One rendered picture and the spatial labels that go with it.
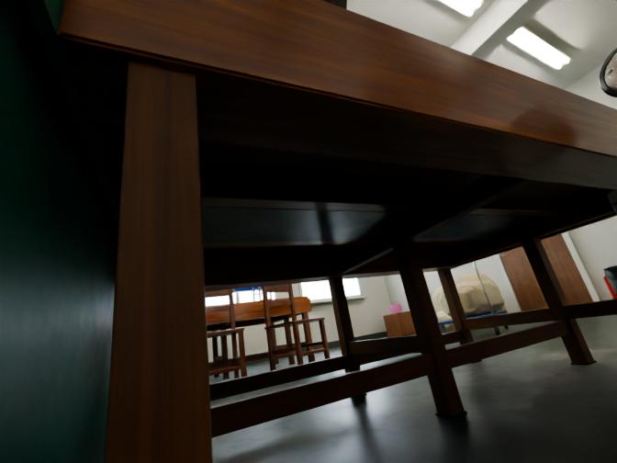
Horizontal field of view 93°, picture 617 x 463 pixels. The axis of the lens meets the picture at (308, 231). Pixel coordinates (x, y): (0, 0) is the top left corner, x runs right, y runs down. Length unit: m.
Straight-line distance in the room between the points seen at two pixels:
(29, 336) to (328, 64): 0.43
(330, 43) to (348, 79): 0.06
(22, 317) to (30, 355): 0.04
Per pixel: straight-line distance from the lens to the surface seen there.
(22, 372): 0.37
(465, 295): 3.69
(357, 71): 0.46
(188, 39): 0.38
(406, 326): 6.58
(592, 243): 5.41
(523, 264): 5.67
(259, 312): 3.40
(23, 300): 0.36
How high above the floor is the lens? 0.31
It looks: 19 degrees up
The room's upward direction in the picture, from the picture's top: 10 degrees counter-clockwise
